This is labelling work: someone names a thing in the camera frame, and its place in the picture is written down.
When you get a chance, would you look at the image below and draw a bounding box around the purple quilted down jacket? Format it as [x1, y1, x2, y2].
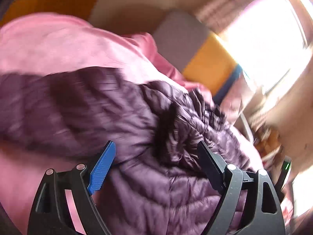
[1, 67, 263, 234]

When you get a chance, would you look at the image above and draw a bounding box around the window with bright light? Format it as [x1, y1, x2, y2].
[219, 0, 312, 97]

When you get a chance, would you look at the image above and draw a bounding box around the grey yellow blue headboard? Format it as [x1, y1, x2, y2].
[152, 10, 242, 103]

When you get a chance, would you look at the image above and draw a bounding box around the pink quilted bedspread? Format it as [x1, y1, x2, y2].
[1, 13, 201, 232]

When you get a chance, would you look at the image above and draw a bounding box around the white deer print pillow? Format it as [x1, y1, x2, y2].
[220, 73, 256, 124]

